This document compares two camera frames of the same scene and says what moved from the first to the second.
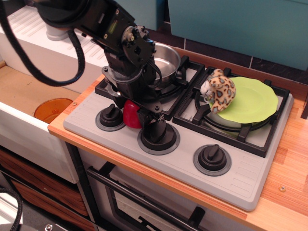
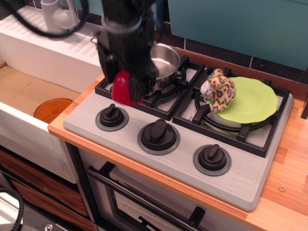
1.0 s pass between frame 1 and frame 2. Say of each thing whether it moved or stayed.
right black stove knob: stayed
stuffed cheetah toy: stayed
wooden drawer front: stayed
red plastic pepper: moved
